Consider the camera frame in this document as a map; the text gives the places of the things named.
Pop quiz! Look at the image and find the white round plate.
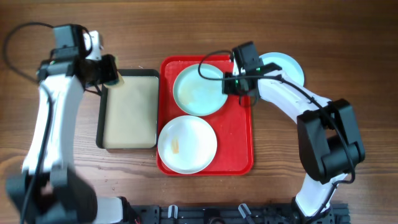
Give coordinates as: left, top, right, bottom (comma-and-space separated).
157, 115, 218, 174

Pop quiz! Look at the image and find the light blue round plate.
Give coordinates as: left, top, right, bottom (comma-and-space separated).
172, 63, 228, 116

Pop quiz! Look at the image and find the green and yellow sponge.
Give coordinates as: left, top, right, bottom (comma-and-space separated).
104, 57, 124, 88

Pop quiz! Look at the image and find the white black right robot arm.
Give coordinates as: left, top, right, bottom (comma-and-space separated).
223, 67, 365, 222

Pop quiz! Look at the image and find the black tray of soapy water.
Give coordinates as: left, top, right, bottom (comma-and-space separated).
96, 69, 160, 150

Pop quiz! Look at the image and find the red plastic tray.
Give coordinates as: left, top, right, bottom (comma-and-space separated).
158, 55, 254, 176

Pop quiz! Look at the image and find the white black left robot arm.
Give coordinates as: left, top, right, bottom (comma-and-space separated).
7, 55, 140, 223

